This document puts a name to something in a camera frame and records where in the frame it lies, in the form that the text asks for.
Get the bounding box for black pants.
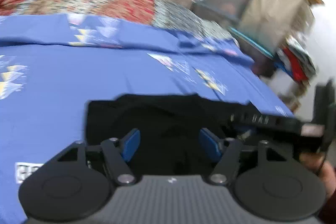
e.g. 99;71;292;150
85;94;255;181

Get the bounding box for person's right hand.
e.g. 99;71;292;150
299;153;335;199

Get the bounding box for pile of stored clothes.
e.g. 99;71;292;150
274;35;317;83

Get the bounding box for blue patterned bed sheet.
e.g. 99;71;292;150
1;14;291;223

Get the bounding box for teal rimmed storage box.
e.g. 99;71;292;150
191;0;279;59

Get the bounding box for red floral quilt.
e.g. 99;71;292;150
1;0;232;40

